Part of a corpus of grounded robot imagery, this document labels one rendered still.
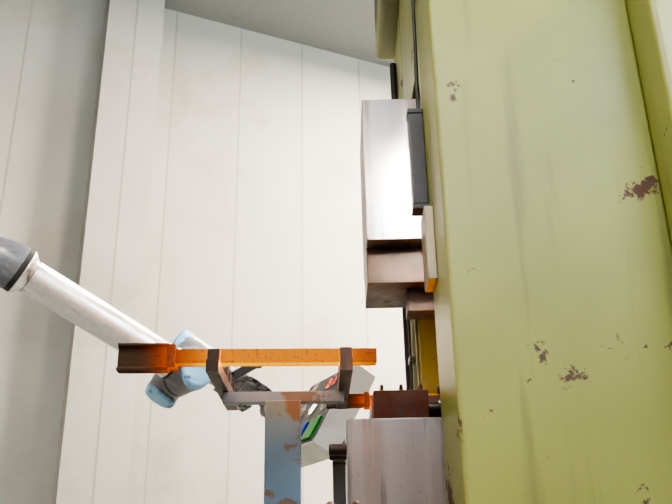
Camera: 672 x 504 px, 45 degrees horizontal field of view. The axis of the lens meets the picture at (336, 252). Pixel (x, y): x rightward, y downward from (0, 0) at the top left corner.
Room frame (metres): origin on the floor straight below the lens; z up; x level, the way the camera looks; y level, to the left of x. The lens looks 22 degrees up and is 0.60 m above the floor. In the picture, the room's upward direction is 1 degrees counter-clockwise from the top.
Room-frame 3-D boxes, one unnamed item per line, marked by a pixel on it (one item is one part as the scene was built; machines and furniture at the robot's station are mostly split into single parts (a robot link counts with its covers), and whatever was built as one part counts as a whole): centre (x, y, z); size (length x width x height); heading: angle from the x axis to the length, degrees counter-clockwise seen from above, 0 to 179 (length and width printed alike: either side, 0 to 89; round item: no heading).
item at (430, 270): (1.65, -0.20, 1.27); 0.09 x 0.02 x 0.17; 0
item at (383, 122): (1.92, -0.29, 1.56); 0.42 x 0.39 x 0.40; 90
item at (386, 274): (1.96, -0.29, 1.32); 0.42 x 0.20 x 0.10; 90
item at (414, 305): (1.94, -0.33, 1.24); 0.30 x 0.07 x 0.06; 90
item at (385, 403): (1.78, -0.14, 0.95); 0.12 x 0.09 x 0.07; 90
